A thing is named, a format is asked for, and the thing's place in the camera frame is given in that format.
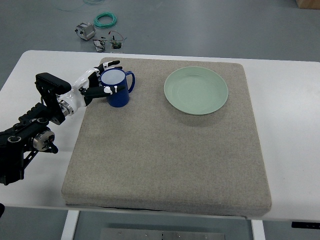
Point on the blue enamel mug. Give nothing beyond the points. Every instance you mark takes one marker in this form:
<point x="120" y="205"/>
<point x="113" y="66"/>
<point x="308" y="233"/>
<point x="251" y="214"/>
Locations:
<point x="121" y="83"/>

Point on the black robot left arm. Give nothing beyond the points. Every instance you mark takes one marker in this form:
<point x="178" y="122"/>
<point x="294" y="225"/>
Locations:
<point x="21" y="143"/>

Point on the small grey metal box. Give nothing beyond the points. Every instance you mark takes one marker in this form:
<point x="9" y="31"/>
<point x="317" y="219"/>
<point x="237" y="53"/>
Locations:
<point x="85" y="30"/>

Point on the white table leg left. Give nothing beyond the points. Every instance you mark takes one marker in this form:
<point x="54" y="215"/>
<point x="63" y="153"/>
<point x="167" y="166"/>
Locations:
<point x="70" y="225"/>

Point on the dark shiny foil bag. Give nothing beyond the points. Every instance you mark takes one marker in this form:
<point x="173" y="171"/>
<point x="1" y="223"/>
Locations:
<point x="99" y="45"/>

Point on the white table leg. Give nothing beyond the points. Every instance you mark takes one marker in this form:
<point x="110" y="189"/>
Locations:
<point x="70" y="225"/>
<point x="258" y="231"/>

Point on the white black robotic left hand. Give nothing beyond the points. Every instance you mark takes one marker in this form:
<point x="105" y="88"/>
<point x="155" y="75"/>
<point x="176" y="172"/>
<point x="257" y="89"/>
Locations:
<point x="86" y="88"/>

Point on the cardboard box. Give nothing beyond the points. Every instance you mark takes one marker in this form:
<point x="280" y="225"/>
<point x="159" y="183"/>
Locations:
<point x="308" y="4"/>

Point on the white table leg right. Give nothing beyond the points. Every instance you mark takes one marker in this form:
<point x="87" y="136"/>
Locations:
<point x="258" y="231"/>

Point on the small circuit board with wires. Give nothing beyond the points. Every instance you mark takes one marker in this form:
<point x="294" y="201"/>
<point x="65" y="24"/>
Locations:
<point x="116" y="40"/>

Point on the black table control panel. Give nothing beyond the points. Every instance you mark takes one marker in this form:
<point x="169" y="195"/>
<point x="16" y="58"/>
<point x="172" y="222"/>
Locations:
<point x="305" y="225"/>

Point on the light green plate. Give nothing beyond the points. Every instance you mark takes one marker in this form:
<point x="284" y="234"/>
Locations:
<point x="196" y="90"/>

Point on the beige felt mat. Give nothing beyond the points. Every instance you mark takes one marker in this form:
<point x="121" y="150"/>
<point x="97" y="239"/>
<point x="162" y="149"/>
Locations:
<point x="149" y="155"/>

